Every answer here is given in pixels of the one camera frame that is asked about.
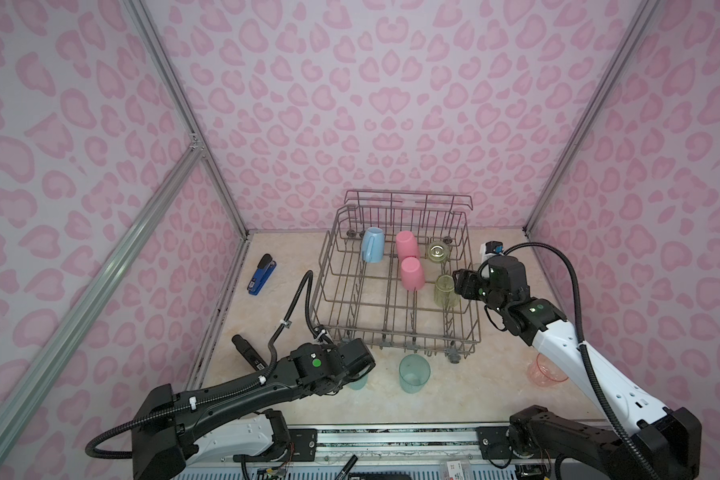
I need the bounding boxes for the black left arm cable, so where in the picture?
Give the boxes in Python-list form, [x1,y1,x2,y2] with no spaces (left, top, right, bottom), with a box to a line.
[85,269,331,460]

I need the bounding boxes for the black marker pen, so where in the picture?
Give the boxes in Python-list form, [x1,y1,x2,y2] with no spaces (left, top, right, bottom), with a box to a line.
[335,455,358,480]

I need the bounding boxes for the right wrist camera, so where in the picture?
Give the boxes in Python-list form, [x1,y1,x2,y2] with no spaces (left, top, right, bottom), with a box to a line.
[481,241,504,261]

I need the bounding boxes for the teal translucent cup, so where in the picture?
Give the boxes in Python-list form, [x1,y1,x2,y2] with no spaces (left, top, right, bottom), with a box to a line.
[398,354,431,394]
[347,373,370,391]

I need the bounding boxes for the black stapler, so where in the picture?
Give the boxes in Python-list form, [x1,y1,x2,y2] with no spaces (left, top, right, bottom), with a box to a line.
[231,334,267,371]

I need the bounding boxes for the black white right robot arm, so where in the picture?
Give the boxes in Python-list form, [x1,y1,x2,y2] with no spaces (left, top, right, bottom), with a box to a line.
[452,254,702,479]

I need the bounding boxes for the magenta plastic cup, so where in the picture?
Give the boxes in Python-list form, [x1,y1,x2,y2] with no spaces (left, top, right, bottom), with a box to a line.
[400,256,426,292]

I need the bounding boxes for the white blue ceramic mug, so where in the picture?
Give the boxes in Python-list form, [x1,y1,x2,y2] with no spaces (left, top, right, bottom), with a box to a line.
[361,227,385,263]

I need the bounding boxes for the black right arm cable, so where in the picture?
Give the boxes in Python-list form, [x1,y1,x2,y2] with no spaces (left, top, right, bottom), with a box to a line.
[476,241,661,480]

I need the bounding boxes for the blue stapler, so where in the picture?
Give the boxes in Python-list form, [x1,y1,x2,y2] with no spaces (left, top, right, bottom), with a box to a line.
[247,253,277,296]

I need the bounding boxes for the pink plastic cup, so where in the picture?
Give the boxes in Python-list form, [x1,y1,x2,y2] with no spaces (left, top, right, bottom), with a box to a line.
[395,230,420,260]

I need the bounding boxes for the bright green translucent cup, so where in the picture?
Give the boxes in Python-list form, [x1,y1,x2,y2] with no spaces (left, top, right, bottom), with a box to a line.
[434,274,459,310]

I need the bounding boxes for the grey wire dish rack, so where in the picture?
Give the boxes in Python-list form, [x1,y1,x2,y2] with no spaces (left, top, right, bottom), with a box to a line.
[311,189,481,363]

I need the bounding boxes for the light pink translucent cup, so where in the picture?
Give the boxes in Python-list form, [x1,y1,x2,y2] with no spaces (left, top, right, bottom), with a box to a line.
[526,353,569,387]

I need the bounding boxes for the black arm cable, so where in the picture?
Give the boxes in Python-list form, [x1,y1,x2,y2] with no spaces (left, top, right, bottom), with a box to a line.
[476,241,661,480]
[85,269,331,460]

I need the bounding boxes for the yellow-green translucent cup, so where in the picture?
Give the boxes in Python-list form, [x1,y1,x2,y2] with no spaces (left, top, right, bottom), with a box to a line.
[426,240,451,264]

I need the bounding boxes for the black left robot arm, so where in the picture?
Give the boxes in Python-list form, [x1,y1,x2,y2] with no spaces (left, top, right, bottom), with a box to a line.
[131,339,375,479]

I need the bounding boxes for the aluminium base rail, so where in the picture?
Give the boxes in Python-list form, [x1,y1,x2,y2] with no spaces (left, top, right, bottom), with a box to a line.
[136,419,661,480]

